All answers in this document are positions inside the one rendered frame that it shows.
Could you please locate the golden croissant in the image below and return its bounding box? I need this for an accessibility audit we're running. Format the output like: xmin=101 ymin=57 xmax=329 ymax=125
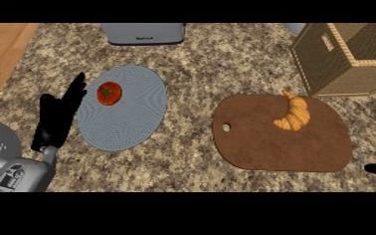
xmin=272 ymin=90 xmax=312 ymax=132

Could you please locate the pale grey object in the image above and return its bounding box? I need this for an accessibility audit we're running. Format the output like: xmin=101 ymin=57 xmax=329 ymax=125
xmin=284 ymin=23 xmax=309 ymax=36

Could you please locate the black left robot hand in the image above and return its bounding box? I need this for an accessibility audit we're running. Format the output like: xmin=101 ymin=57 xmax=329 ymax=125
xmin=30 ymin=72 xmax=89 ymax=153

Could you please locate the grey appliance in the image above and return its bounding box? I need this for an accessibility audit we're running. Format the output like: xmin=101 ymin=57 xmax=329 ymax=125
xmin=101 ymin=23 xmax=188 ymax=46

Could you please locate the tan wicker basket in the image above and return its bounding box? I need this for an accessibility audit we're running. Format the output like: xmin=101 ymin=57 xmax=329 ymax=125
xmin=291 ymin=23 xmax=376 ymax=98

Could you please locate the brown wooden cutting board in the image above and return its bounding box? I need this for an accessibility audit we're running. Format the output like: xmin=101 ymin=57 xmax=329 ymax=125
xmin=211 ymin=94 xmax=354 ymax=173

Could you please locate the round blue placemat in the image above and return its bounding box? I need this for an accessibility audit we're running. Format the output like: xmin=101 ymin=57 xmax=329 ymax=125
xmin=76 ymin=65 xmax=170 ymax=152

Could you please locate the red tomato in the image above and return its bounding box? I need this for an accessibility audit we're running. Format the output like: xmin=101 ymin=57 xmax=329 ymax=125
xmin=96 ymin=81 xmax=124 ymax=107

